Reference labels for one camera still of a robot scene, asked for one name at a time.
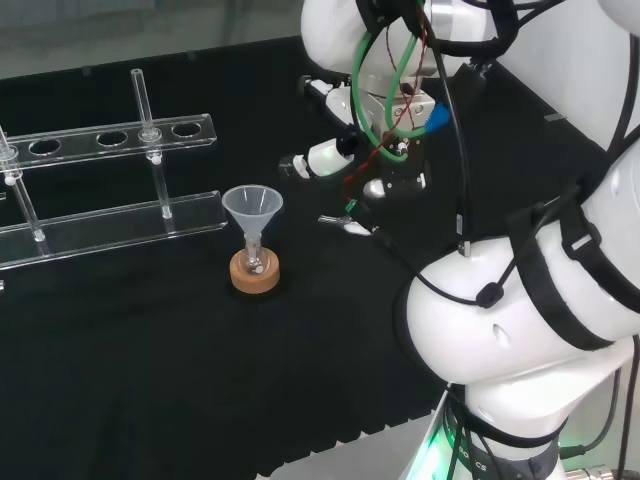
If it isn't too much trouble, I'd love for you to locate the small round-bottom glass flask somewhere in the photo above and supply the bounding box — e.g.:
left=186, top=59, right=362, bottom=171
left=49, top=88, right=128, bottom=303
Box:
left=238, top=234, right=267, bottom=277

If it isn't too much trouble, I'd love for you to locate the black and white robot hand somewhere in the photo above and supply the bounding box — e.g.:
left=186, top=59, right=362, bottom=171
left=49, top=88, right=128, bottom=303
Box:
left=278, top=73, right=437, bottom=207

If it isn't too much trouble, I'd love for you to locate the green cable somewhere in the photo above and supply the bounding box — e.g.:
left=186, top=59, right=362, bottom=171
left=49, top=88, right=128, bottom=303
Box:
left=351, top=18, right=432, bottom=164

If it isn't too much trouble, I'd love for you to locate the red cable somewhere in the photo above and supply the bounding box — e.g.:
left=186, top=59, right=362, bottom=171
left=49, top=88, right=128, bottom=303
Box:
left=342, top=9, right=435, bottom=201

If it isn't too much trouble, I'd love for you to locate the cork ring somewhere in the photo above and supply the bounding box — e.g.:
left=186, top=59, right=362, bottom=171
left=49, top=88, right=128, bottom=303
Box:
left=229, top=249, right=281, bottom=296

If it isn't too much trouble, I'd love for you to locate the black bench cloth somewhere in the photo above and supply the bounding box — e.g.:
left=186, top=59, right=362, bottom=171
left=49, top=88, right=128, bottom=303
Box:
left=0, top=34, right=617, bottom=480

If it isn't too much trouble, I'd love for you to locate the clear acrylic funnel stand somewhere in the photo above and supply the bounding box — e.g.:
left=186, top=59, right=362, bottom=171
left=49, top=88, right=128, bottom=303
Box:
left=0, top=68, right=229, bottom=274

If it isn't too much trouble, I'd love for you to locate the clear weighing funnel with powder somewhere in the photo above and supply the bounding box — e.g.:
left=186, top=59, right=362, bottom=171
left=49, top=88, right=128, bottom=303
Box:
left=318, top=213, right=374, bottom=238

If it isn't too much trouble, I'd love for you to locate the clear plastic funnel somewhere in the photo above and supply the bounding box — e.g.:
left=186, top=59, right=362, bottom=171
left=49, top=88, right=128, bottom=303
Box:
left=221, top=185, right=285, bottom=247

